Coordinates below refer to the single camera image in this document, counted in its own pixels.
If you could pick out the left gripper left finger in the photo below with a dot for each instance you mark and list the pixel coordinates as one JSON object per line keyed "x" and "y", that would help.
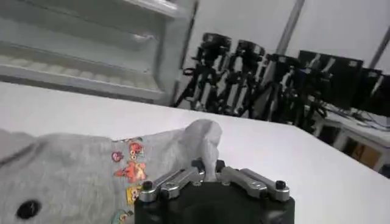
{"x": 175, "y": 182}

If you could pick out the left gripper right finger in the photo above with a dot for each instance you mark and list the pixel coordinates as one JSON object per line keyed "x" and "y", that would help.
{"x": 253, "y": 182}

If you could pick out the grey printed t-shirt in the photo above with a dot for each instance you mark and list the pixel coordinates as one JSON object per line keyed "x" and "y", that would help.
{"x": 76, "y": 170}

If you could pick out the brown cardboard box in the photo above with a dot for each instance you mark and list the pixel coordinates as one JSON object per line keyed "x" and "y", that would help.
{"x": 367, "y": 155}

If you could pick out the white desk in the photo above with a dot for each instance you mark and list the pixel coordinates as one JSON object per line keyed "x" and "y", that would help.
{"x": 362, "y": 129}

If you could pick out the black monitor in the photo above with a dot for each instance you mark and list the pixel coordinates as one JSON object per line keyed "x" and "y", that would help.
{"x": 338, "y": 79}
{"x": 373, "y": 94}

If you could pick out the white empty display shelf unit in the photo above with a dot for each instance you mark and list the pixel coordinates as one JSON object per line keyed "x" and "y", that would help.
{"x": 91, "y": 54}

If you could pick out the grey wall conduit strip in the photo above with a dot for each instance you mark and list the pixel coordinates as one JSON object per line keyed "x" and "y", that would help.
{"x": 381, "y": 47}
{"x": 289, "y": 25}

